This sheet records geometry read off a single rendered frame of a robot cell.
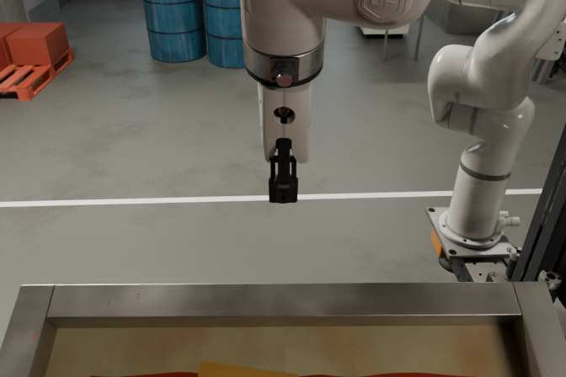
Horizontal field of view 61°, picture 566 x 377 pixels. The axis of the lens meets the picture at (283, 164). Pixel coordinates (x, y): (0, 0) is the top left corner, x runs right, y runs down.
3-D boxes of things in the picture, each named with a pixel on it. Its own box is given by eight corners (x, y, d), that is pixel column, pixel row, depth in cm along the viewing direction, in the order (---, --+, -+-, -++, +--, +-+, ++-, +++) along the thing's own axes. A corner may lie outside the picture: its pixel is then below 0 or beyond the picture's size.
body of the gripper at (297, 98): (328, 85, 42) (319, 169, 50) (321, 19, 48) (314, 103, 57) (240, 85, 42) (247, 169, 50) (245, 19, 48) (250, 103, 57)
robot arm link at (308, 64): (329, 67, 40) (327, 93, 42) (323, 9, 46) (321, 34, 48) (239, 67, 40) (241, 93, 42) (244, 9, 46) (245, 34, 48)
